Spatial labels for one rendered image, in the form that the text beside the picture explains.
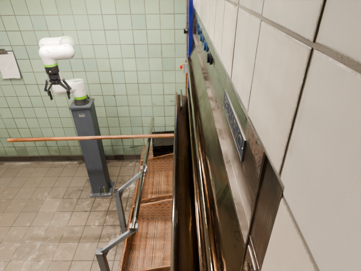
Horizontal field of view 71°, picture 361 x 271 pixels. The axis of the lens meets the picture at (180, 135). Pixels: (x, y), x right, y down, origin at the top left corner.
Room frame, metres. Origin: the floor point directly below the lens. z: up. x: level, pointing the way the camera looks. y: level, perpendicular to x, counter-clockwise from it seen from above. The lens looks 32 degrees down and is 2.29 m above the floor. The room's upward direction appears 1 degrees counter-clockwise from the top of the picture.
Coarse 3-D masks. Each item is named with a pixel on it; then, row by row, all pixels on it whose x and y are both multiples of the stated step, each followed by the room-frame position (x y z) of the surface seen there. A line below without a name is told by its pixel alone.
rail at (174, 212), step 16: (176, 96) 1.97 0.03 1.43; (176, 112) 1.68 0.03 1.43; (176, 128) 1.45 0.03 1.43; (176, 144) 1.26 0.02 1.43; (176, 160) 1.11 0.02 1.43; (176, 176) 0.98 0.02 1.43; (176, 192) 0.86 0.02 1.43; (176, 208) 0.77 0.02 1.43; (176, 224) 0.68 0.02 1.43; (176, 240) 0.61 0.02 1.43; (176, 256) 0.54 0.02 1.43
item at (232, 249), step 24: (192, 72) 1.67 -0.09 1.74; (192, 96) 1.28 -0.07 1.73; (216, 144) 0.69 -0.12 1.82; (216, 168) 0.60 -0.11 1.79; (216, 192) 0.52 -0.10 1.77; (216, 216) 0.45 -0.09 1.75; (216, 240) 0.39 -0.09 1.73; (240, 240) 0.33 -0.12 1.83; (216, 264) 0.34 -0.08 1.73; (240, 264) 0.29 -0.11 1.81
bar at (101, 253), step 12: (144, 156) 1.49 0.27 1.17; (144, 168) 1.35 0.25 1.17; (132, 180) 1.36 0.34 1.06; (144, 180) 1.25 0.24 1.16; (120, 192) 1.36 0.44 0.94; (120, 204) 1.35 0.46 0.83; (120, 216) 1.35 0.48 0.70; (132, 228) 0.87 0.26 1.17; (120, 240) 0.88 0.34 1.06; (96, 252) 0.88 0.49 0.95; (108, 264) 0.90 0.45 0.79
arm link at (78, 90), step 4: (68, 80) 2.33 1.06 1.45; (72, 80) 2.34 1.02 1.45; (76, 80) 2.34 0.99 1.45; (80, 80) 2.35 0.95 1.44; (72, 84) 2.29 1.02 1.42; (76, 84) 2.30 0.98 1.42; (80, 84) 2.32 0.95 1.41; (84, 84) 2.37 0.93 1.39; (72, 88) 2.29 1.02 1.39; (76, 88) 2.30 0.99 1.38; (80, 88) 2.31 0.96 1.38; (84, 88) 2.35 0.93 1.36; (72, 92) 2.30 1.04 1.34; (76, 92) 2.30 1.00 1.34; (80, 92) 2.31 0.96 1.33; (84, 92) 2.34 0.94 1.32; (76, 96) 2.30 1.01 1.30; (80, 96) 2.31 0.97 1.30; (84, 96) 2.33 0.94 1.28
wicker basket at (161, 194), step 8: (152, 160) 2.00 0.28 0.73; (160, 160) 2.01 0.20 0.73; (152, 168) 2.00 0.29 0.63; (160, 168) 2.00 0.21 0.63; (152, 176) 1.93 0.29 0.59; (160, 176) 1.93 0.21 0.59; (168, 176) 1.92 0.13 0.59; (144, 184) 1.81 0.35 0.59; (152, 184) 1.82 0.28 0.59; (160, 184) 1.81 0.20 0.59; (168, 184) 1.81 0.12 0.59; (136, 192) 1.57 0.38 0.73; (144, 192) 1.71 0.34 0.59; (152, 192) 1.71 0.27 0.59; (160, 192) 1.71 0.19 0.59; (168, 192) 1.71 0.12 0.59; (144, 200) 1.46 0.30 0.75; (152, 200) 1.47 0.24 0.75; (160, 200) 1.47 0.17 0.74
